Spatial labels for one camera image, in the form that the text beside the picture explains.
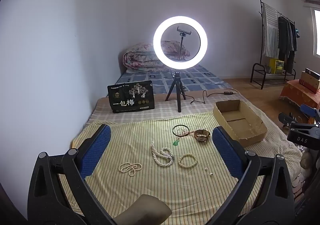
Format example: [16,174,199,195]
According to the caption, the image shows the brown strap wristwatch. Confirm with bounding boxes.
[194,129,210,143]

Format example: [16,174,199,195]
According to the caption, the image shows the window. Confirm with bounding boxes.
[310,7,320,56]

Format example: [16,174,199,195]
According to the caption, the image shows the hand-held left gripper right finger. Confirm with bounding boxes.
[212,126,295,225]

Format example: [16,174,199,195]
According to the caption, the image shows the tan cardboard carton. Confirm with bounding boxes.
[299,68,320,94]

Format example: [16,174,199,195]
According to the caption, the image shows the cream bead bracelet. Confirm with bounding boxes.
[178,154,198,167]

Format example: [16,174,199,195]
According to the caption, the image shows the yellow box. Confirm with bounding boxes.
[269,58,285,74]

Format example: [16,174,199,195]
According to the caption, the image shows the small pearl bracelet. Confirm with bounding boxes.
[118,162,143,177]

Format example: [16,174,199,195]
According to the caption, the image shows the cardboard box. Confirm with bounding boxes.
[212,99,268,148]

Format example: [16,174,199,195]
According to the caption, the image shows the black power cable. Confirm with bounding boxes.
[184,89,227,105]

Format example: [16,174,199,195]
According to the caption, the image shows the folded floral quilt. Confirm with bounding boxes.
[122,40,191,74]

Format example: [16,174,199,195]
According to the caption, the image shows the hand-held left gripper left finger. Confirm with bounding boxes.
[27,124,118,225]

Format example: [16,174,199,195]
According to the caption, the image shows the black snack bag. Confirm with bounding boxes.
[107,80,155,114]

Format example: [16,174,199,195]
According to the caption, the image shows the jade pendant cord necklace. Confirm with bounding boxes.
[172,124,196,147]

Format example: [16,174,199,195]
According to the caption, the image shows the black tripod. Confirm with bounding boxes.
[165,71,187,113]

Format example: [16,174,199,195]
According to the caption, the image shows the yellow striped cloth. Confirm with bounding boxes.
[59,111,265,225]

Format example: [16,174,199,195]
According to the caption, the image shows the blue patterned bed sheet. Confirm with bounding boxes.
[115,63,233,95]

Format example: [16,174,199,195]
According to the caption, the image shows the black shoe rack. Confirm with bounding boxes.
[250,63,297,90]

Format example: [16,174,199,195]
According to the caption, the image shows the black clothes rack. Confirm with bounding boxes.
[258,0,300,83]

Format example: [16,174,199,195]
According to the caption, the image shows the white ring light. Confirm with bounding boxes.
[153,15,208,68]

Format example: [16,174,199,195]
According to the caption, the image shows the beige rounded object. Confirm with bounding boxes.
[130,194,172,225]

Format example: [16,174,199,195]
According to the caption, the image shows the twisted white pearl necklace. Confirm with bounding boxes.
[151,141,175,166]

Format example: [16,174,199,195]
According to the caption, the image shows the orange patterned cloth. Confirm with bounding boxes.
[280,80,320,110]

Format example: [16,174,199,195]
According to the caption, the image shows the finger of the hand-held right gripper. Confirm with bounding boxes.
[279,112,300,128]
[300,103,320,122]

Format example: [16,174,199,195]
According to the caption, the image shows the dark hanging clothes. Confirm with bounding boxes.
[277,16,298,71]

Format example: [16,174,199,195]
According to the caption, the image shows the striped hanging towel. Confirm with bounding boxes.
[262,3,280,58]

